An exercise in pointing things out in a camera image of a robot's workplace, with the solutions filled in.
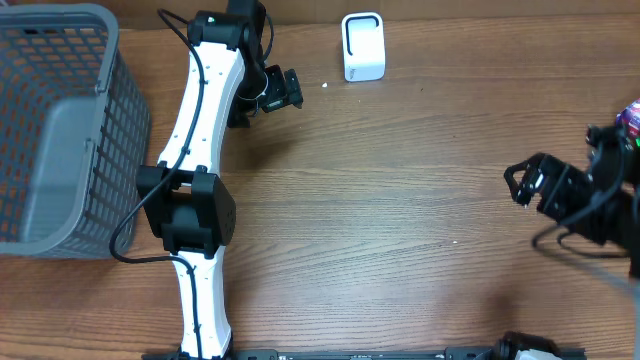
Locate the white barcode scanner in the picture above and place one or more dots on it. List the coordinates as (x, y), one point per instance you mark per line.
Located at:
(363, 43)

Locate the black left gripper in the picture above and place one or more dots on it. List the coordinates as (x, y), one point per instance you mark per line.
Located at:
(286, 91)

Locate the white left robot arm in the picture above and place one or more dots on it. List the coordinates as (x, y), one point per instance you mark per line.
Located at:
(185, 201)

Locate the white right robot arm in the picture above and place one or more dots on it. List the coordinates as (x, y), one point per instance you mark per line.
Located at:
(609, 252)

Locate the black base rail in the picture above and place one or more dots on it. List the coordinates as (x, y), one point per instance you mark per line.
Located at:
(450, 353)

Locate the red purple tissue pack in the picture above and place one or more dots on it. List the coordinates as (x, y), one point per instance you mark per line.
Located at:
(629, 119)

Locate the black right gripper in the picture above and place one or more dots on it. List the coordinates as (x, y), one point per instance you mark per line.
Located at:
(562, 177)

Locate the grey plastic mesh basket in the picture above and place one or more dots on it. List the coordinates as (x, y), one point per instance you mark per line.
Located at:
(74, 130)

